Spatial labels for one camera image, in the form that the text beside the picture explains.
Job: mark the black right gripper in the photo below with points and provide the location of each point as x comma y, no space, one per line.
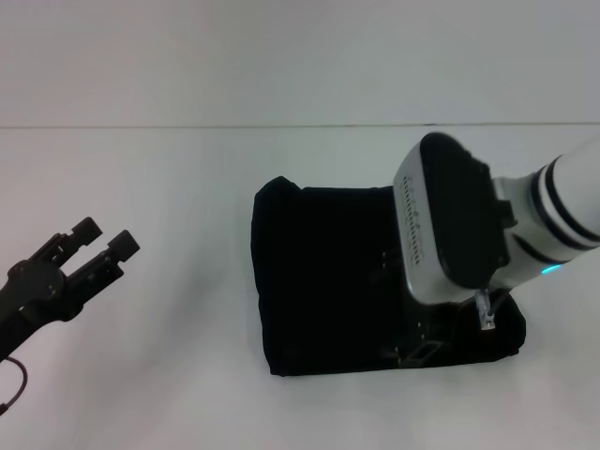
433,323

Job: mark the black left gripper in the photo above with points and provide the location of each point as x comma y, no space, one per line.
33,290

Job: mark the black shirt with FREE print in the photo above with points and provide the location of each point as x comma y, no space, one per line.
328,281

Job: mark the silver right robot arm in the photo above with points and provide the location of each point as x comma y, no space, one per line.
553,211

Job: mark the silver metal connector plug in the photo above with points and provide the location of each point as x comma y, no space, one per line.
485,315

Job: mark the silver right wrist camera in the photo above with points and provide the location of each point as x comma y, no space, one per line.
445,225

